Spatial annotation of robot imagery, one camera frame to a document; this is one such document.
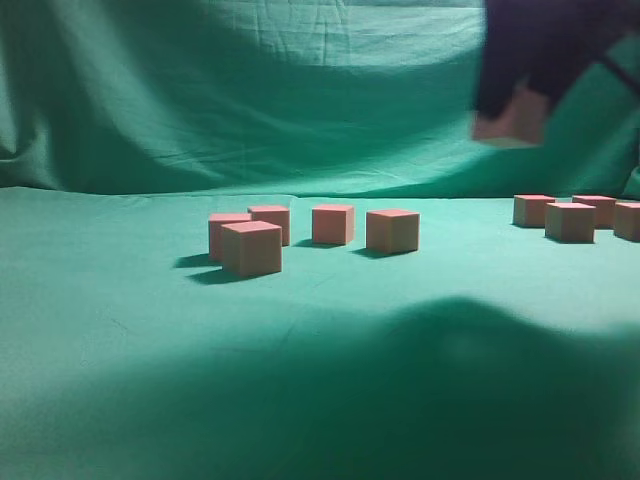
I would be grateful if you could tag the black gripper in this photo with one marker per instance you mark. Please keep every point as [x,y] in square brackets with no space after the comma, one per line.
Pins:
[546,44]

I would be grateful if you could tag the pink cube column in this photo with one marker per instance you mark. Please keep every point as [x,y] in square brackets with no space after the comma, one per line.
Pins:
[604,208]
[521,124]
[251,248]
[529,210]
[568,222]
[626,224]

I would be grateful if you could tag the pink cube placed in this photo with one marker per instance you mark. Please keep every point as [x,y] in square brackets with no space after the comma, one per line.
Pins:
[333,224]
[392,231]
[215,223]
[273,214]

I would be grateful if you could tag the green cloth backdrop and cover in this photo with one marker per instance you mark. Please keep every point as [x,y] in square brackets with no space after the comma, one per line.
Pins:
[491,352]

